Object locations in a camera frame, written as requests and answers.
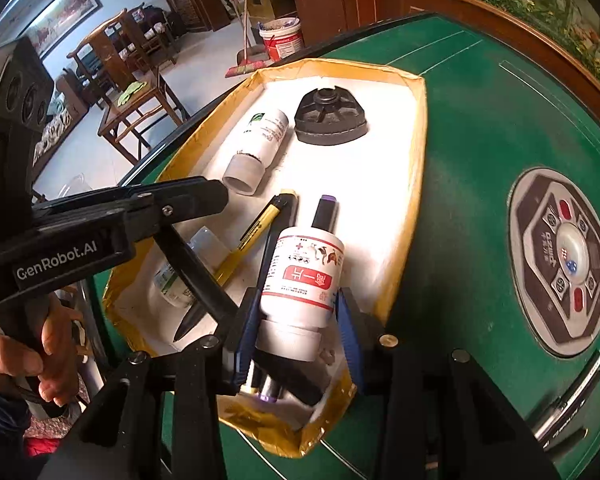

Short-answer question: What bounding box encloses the white bucket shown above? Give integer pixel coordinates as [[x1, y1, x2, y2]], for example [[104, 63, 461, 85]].
[[258, 17, 305, 61]]

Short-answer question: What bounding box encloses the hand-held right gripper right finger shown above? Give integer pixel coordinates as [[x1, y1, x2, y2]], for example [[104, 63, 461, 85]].
[[336, 286, 563, 480]]

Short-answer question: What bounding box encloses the broom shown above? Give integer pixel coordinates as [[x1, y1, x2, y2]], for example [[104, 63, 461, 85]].
[[225, 0, 272, 78]]

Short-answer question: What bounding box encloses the wooden chair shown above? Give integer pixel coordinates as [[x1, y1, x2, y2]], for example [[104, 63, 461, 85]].
[[66, 10, 191, 163]]

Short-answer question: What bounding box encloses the framed wall painting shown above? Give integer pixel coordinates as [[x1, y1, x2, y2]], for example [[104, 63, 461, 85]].
[[20, 0, 103, 58]]

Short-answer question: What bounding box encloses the purple-ended black marker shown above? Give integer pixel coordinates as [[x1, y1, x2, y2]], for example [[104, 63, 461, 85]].
[[249, 193, 341, 407]]

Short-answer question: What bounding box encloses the white bottle red label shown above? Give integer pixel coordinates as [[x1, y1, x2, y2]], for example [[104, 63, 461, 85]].
[[255, 226, 344, 362]]

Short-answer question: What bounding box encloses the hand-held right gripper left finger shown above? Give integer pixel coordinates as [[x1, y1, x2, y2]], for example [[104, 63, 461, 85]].
[[37, 286, 264, 480]]

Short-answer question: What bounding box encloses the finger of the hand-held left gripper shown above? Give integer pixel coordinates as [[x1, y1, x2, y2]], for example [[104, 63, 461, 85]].
[[154, 224, 242, 327], [152, 176, 229, 234]]

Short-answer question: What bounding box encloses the person's left forearm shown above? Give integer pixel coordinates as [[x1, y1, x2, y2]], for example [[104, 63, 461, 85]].
[[0, 380, 36, 456]]

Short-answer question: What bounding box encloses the yellow pen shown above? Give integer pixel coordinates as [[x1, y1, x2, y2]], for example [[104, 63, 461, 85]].
[[172, 190, 298, 345]]

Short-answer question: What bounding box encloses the black round disc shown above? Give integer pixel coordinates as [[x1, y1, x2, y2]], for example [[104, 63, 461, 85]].
[[294, 86, 369, 146]]

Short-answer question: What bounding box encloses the yellow-taped cardboard box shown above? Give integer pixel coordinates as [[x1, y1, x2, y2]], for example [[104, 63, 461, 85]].
[[102, 58, 427, 459]]

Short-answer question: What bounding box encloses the small clear bottle green label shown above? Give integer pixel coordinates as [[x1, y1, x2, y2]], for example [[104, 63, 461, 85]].
[[152, 227, 231, 309]]

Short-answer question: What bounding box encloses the green cloth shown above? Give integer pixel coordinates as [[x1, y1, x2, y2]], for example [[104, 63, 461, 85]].
[[115, 79, 147, 107]]

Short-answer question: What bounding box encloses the white bottle green label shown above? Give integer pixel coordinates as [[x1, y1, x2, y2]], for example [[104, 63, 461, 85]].
[[222, 108, 290, 196]]

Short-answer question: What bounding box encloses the round table control panel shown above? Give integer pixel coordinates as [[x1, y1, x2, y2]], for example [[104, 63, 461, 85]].
[[508, 166, 600, 359]]

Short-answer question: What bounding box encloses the person's left hand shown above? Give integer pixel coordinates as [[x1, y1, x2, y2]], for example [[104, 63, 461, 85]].
[[0, 292, 84, 408]]

